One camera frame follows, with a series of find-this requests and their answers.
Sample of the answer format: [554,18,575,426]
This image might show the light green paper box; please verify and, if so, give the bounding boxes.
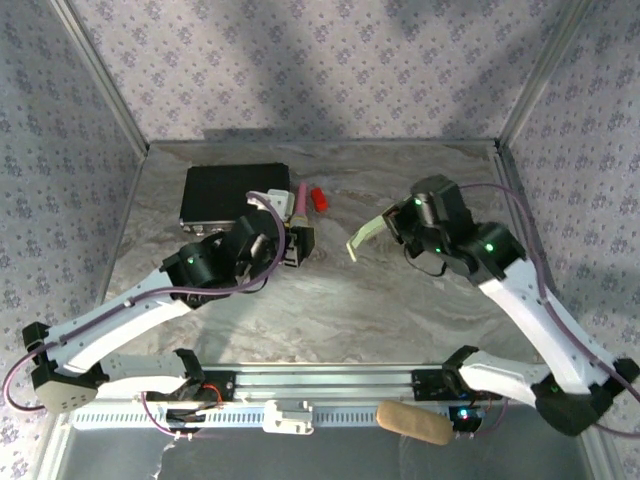
[344,208,399,264]

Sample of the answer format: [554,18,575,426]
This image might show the pink toy microphone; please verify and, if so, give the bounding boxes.
[289,181,310,229]

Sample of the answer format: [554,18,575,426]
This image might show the black hard case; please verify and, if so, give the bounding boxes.
[178,163,292,237]

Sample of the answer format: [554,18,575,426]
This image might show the white plastic clip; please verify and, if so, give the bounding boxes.
[262,399,315,435]

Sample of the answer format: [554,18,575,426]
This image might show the tan foam roll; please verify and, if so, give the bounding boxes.
[375,399,455,447]

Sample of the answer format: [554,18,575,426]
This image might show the small circuit board with LED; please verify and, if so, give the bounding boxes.
[448,405,484,434]

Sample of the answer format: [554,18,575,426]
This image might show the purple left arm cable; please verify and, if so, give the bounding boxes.
[1,192,289,412]

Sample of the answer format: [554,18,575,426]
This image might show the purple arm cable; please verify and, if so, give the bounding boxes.
[458,181,640,440]
[1,192,289,412]

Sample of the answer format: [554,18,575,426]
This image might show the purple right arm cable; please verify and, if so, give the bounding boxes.
[458,181,640,440]

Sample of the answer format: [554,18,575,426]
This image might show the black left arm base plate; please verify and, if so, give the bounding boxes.
[164,369,237,404]

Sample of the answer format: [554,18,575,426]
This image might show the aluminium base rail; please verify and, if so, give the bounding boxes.
[199,363,454,402]

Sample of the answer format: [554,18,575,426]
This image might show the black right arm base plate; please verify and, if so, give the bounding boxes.
[410,368,504,402]

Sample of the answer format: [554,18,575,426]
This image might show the black cable connector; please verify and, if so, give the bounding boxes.
[165,408,207,432]

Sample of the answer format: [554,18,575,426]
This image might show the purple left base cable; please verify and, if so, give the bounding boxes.
[141,391,224,442]

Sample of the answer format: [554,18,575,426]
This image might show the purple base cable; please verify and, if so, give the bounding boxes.
[469,394,510,441]
[141,391,224,442]

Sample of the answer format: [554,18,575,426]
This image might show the white slotted cable duct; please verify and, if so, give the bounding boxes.
[69,402,457,432]

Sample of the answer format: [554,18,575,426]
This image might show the aluminium frame post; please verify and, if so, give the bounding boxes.
[497,0,599,149]
[49,0,151,154]

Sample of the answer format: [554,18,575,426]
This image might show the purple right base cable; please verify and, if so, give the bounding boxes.
[469,394,510,441]

